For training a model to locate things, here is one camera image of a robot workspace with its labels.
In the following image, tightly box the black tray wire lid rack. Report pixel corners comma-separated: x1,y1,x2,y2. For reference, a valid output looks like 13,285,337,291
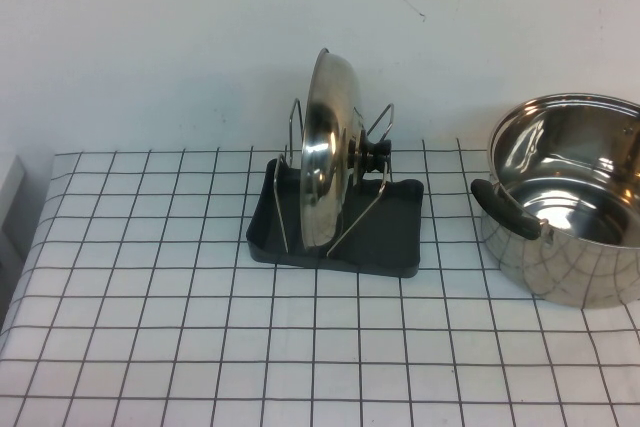
245,96,426,281

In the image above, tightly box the steel pot with black handle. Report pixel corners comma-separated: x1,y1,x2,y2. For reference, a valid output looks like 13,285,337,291
471,91,640,309

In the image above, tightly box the white side cabinet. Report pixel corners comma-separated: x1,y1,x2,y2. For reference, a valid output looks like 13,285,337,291
0,154,28,268

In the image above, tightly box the white black-grid tablecloth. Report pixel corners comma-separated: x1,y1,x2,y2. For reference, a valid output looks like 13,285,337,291
0,139,640,427

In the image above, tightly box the stainless steel pot lid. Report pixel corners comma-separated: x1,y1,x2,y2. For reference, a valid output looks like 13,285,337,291
298,48,394,253

